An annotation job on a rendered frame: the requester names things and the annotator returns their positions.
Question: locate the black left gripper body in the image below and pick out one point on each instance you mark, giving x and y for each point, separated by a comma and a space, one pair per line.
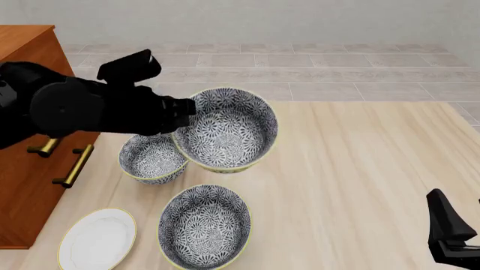
170, 121

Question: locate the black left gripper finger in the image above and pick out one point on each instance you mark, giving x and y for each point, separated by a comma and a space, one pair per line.
188, 107

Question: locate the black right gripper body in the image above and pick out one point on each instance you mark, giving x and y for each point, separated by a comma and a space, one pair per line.
455, 251

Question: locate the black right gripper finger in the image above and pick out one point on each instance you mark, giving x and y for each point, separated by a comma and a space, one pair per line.
448, 219

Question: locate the black white patterned bowl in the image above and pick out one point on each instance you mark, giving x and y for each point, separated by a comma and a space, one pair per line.
228, 132
204, 227
152, 161

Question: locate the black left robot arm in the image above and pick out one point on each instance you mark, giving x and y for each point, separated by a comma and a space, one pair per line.
67, 109

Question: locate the wooden cabinet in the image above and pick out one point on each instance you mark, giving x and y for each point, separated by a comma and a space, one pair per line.
26, 191

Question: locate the white plate with yellow rim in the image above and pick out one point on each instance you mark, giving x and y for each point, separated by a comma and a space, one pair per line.
97, 239

